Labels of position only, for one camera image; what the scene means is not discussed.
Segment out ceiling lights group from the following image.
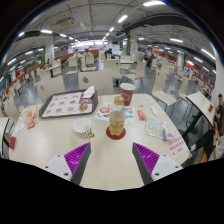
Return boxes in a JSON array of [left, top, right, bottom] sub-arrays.
[[0, 0, 219, 73]]

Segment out white sachet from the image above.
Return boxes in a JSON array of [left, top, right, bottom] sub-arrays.
[[149, 105, 159, 117]]

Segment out clear plastic food bag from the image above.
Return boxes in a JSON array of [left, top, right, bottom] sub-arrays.
[[20, 103, 41, 127]]

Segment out brown food tray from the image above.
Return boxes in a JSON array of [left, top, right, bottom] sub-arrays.
[[38, 89, 99, 119]]

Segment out ceiling air conditioner unit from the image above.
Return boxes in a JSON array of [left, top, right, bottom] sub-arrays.
[[54, 16, 76, 28]]

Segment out white paper receipt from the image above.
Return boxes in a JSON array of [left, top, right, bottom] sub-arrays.
[[12, 116, 26, 136]]

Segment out clear tea bottle yellow cap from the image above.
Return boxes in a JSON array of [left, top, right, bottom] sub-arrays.
[[108, 95, 127, 137]]

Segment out clear plastic packet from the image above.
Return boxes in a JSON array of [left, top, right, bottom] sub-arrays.
[[144, 117, 168, 140]]

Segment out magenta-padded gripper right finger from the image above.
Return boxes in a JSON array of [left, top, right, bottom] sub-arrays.
[[131, 142, 184, 186]]

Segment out flat round red coaster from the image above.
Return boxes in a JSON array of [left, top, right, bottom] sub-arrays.
[[105, 125, 127, 141]]

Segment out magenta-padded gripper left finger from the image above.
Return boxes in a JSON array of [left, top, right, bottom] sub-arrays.
[[40, 142, 92, 186]]

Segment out beige table black legs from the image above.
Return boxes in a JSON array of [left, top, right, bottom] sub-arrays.
[[185, 91, 215, 128], [0, 116, 9, 158]]

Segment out beige chairs group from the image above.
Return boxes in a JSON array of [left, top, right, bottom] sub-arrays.
[[0, 53, 214, 118]]

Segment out colourful printed leaflet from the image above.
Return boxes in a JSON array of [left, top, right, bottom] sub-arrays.
[[94, 102, 136, 127]]

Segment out white striped mug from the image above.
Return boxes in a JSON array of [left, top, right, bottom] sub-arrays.
[[72, 117, 95, 140]]

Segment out red paper cup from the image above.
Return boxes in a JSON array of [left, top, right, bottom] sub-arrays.
[[119, 82, 137, 107]]

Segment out white paper napkin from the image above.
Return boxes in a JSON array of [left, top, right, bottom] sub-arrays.
[[81, 85, 96, 99]]

